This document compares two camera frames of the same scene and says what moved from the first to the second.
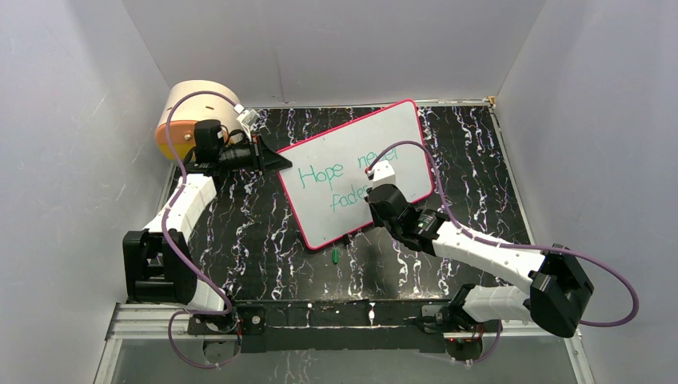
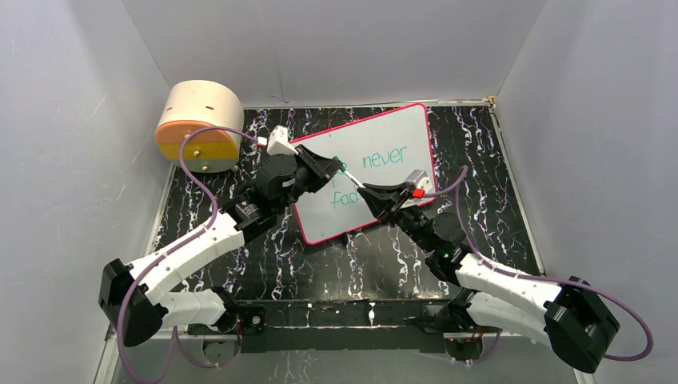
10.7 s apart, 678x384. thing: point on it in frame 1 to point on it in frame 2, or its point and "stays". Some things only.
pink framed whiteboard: [327, 185] stays
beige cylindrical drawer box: [191, 109] stays
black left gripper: [269, 161] to [321, 170]
